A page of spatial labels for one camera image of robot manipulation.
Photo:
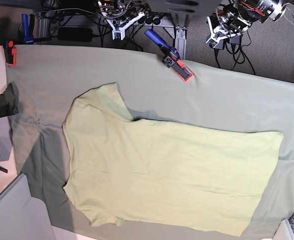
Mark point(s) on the blue orange bar clamp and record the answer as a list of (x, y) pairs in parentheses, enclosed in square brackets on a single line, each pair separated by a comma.
[(171, 57)]

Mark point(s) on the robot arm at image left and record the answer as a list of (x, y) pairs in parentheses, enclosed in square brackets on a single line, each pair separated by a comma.
[(120, 9)]

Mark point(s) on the light green T-shirt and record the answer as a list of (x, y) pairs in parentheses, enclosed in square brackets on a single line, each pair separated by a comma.
[(163, 172)]

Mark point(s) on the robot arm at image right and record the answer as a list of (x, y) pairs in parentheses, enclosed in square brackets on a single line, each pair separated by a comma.
[(237, 16)]

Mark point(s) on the grey-green table cloth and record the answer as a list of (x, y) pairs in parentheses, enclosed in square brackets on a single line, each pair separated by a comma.
[(49, 77)]

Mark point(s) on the blue black corner clamp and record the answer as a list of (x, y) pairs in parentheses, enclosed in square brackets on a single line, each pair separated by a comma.
[(25, 37)]

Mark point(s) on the aluminium table leg frame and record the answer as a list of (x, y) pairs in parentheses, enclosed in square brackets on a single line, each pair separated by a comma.
[(176, 25)]

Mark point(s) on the black power adapter under table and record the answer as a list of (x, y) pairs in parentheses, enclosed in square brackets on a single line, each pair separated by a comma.
[(75, 34)]

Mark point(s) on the grey white bin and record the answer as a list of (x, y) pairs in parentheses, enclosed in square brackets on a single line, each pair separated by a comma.
[(23, 217)]

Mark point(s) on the dark cloth at left edge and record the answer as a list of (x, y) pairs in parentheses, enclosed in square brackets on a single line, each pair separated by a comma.
[(9, 100)]

